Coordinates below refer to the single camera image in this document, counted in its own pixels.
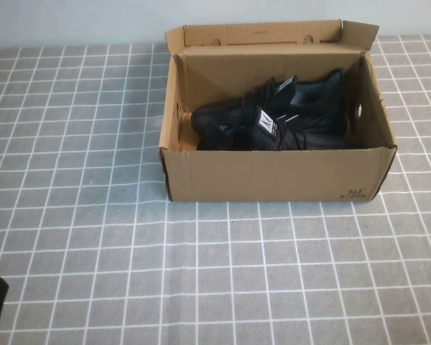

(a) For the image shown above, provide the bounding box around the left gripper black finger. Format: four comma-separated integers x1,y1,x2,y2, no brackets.
0,277,10,345

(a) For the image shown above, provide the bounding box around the black knit sneaker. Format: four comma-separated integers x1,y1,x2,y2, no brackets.
272,67,349,134
190,80,367,151

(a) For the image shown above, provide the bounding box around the brown cardboard shoe box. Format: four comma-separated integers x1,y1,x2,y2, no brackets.
158,18,398,204

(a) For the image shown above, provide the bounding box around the grey white-grid tablecloth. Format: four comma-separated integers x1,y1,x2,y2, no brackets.
0,34,431,345

